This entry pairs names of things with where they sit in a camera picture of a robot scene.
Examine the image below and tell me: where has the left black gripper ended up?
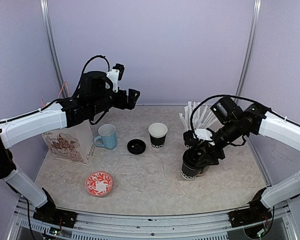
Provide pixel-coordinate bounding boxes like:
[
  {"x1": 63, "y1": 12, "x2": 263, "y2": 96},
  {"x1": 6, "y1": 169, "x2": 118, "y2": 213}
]
[{"x1": 90, "y1": 88, "x2": 140, "y2": 116}]

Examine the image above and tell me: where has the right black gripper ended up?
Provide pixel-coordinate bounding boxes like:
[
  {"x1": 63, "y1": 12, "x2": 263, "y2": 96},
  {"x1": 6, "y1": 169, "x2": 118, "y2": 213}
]
[{"x1": 193, "y1": 117, "x2": 243, "y2": 166}]

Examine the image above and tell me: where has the black paper coffee cup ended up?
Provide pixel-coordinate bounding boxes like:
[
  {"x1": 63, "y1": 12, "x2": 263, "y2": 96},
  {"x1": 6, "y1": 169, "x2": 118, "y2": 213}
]
[{"x1": 181, "y1": 162, "x2": 200, "y2": 180}]

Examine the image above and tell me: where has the black plastic cup lid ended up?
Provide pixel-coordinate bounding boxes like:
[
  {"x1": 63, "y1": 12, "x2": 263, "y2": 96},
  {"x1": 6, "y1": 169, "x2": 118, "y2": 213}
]
[{"x1": 182, "y1": 148, "x2": 205, "y2": 169}]

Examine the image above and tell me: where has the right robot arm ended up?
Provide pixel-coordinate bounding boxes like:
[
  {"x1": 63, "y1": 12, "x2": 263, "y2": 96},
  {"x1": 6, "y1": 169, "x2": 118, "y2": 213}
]
[{"x1": 188, "y1": 94, "x2": 300, "y2": 222}]

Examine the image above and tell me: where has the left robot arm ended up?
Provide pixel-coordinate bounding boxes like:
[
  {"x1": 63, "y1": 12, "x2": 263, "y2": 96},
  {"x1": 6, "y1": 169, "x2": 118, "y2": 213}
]
[{"x1": 0, "y1": 69, "x2": 140, "y2": 223}]

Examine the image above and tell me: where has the brown pulp cup carrier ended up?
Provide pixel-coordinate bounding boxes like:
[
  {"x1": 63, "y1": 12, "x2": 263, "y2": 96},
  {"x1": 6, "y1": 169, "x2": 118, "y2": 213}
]
[{"x1": 195, "y1": 165, "x2": 210, "y2": 178}]

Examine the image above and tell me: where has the black cup holding straws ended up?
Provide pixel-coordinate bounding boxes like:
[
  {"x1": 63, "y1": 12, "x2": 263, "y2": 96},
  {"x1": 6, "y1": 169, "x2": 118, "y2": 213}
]
[{"x1": 184, "y1": 137, "x2": 195, "y2": 149}]

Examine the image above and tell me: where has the white wrapped straws bundle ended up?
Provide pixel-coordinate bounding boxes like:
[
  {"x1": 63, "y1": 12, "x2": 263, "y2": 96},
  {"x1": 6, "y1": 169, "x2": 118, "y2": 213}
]
[{"x1": 178, "y1": 101, "x2": 220, "y2": 136}]

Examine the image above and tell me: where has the light blue mug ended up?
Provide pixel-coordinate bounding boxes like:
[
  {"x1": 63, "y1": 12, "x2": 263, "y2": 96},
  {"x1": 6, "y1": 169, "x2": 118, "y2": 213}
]
[{"x1": 94, "y1": 124, "x2": 117, "y2": 150}]

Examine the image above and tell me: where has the cream bear paper bag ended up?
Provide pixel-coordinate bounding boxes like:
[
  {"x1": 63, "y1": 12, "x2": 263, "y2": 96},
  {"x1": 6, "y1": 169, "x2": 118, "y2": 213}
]
[{"x1": 41, "y1": 120, "x2": 96, "y2": 166}]

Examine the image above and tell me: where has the red patterned bowl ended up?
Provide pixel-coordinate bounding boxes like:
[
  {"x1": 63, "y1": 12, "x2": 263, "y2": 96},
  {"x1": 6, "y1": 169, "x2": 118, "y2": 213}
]
[{"x1": 85, "y1": 171, "x2": 114, "y2": 197}]

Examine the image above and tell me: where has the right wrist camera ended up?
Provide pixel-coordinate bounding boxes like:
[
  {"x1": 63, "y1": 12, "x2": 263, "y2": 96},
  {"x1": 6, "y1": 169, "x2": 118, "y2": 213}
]
[{"x1": 183, "y1": 128, "x2": 215, "y2": 147}]

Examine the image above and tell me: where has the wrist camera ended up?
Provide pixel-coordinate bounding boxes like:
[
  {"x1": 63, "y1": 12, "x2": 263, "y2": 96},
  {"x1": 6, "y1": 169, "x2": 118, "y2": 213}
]
[
  {"x1": 105, "y1": 63, "x2": 125, "y2": 93},
  {"x1": 183, "y1": 128, "x2": 215, "y2": 147}
]

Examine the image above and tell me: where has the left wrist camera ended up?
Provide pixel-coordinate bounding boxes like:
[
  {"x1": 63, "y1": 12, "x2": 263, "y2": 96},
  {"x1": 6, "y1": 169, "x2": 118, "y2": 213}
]
[{"x1": 105, "y1": 63, "x2": 125, "y2": 93}]

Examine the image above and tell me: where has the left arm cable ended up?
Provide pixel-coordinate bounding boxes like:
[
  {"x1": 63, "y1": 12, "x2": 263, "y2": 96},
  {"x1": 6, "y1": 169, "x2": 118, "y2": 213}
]
[{"x1": 73, "y1": 55, "x2": 112, "y2": 96}]

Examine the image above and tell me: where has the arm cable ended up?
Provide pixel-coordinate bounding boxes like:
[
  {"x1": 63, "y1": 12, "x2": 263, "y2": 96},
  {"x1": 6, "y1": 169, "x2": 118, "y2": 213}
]
[
  {"x1": 188, "y1": 94, "x2": 288, "y2": 133},
  {"x1": 73, "y1": 55, "x2": 112, "y2": 96}
]

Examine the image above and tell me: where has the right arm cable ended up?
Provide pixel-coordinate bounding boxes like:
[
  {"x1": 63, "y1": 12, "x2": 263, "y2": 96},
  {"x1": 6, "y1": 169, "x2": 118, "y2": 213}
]
[{"x1": 188, "y1": 94, "x2": 288, "y2": 133}]

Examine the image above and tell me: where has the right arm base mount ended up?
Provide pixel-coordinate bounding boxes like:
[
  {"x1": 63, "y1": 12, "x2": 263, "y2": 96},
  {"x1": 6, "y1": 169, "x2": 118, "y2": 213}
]
[{"x1": 228, "y1": 188, "x2": 273, "y2": 228}]

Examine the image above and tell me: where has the aluminium front rail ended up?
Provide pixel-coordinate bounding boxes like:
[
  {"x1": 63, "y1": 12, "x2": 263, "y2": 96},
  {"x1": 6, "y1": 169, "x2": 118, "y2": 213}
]
[{"x1": 4, "y1": 200, "x2": 300, "y2": 240}]

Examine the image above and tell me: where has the left aluminium post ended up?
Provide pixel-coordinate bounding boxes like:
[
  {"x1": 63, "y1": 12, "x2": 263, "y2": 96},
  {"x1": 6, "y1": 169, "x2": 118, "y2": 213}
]
[{"x1": 40, "y1": 0, "x2": 64, "y2": 90}]

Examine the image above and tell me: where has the aluminium post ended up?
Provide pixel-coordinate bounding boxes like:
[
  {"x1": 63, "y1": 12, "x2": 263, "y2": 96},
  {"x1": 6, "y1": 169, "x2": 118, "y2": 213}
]
[
  {"x1": 235, "y1": 0, "x2": 262, "y2": 97},
  {"x1": 40, "y1": 0, "x2": 64, "y2": 90}
]

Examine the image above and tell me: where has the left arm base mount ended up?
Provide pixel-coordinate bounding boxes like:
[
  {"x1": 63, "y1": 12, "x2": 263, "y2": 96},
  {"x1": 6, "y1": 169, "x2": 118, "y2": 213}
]
[{"x1": 33, "y1": 188, "x2": 78, "y2": 229}]

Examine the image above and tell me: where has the right aluminium post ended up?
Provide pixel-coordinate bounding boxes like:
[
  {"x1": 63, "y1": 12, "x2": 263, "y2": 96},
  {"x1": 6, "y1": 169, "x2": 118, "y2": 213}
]
[{"x1": 235, "y1": 0, "x2": 262, "y2": 97}]

